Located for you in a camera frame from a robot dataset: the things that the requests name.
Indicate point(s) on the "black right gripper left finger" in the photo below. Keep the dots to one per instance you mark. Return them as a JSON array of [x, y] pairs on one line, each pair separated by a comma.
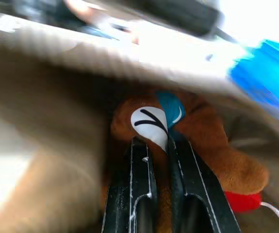
[[119, 208]]

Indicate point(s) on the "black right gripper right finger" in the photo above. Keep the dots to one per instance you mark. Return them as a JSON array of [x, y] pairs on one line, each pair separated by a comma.
[[200, 194]]

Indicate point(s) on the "brown plush toy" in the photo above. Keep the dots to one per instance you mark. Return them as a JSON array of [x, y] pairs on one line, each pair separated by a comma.
[[209, 143]]

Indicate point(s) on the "beige fabric bag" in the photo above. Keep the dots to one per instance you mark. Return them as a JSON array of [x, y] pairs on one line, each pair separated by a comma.
[[49, 109]]

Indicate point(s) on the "blue box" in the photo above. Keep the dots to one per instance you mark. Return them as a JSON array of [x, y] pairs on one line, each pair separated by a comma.
[[265, 77]]

